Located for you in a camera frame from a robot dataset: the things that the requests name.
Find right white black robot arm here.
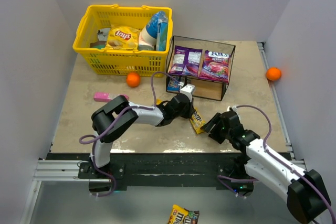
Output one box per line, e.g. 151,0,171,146
202,109,332,223

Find black wire wooden shelf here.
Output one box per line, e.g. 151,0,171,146
165,36,236,101

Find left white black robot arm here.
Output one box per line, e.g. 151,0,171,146
91,93,194,168

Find orange fruit near basket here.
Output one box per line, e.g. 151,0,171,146
126,72,141,88

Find purple cable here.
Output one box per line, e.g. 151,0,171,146
235,104,336,224
78,71,184,197

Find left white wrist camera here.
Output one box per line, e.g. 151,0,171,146
180,84,195,101

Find grey crumpled packet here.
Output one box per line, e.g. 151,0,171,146
97,27,110,42

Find brown green packet in basket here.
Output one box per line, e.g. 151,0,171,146
90,40,107,49

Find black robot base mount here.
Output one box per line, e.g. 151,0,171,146
35,153,254,196

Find pink rectangular box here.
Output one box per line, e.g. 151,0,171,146
93,92,129,102

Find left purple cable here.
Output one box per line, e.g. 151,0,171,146
78,71,184,197

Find purple candy bag back side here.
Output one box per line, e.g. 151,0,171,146
169,46,203,77

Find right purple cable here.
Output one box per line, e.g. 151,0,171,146
235,104,336,224

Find blue M&M bag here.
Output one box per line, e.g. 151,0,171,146
166,76,181,93

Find blue cardboard box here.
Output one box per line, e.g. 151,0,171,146
155,22,168,51

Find yellow Lays chip bag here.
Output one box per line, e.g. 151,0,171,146
106,25,140,50

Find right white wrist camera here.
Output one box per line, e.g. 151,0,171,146
227,105,238,114

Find orange fruit at wall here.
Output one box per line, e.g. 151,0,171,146
266,67,282,81

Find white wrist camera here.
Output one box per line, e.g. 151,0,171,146
180,84,195,101
227,105,238,114

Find yellow plastic shopping basket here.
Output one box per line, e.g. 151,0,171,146
72,4,173,77

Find purple Fox's berries bag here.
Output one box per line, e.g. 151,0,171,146
198,50,232,83

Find yellow M&M bag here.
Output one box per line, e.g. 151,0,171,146
190,108,206,134

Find M&M bags on floor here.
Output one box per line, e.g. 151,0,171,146
167,205,200,224

